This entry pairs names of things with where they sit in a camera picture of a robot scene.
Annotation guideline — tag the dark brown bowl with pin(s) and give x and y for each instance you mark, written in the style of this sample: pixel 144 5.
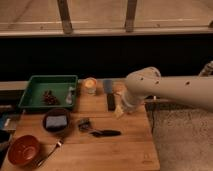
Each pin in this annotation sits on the dark brown bowl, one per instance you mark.
pixel 56 112

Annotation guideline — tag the orange red bowl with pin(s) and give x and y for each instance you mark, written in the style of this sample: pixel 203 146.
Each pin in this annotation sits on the orange red bowl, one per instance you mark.
pixel 23 150

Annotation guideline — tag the black handled brush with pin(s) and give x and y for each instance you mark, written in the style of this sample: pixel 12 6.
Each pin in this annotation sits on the black handled brush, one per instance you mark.
pixel 84 125

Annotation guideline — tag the green plastic tray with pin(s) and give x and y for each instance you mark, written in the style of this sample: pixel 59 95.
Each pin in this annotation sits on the green plastic tray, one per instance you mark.
pixel 32 98

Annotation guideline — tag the cleaver knife black handle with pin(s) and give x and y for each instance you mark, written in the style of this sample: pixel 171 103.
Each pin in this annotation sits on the cleaver knife black handle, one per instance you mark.
pixel 108 89

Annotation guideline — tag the yellow lit cup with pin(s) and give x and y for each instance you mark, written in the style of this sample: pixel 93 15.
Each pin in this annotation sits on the yellow lit cup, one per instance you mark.
pixel 90 85

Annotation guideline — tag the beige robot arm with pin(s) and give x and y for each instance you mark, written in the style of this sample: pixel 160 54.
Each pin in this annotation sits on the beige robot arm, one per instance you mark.
pixel 195 91

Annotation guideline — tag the blue sponge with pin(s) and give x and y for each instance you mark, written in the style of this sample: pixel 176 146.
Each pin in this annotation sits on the blue sponge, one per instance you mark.
pixel 56 122

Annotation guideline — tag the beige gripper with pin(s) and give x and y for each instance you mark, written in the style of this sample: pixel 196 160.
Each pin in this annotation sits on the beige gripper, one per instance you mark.
pixel 129 103

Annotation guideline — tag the metal fork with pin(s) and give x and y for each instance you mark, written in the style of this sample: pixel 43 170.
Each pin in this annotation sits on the metal fork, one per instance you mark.
pixel 44 158

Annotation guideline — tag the dark red grapes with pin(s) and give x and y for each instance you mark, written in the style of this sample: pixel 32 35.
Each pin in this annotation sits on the dark red grapes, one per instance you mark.
pixel 49 98

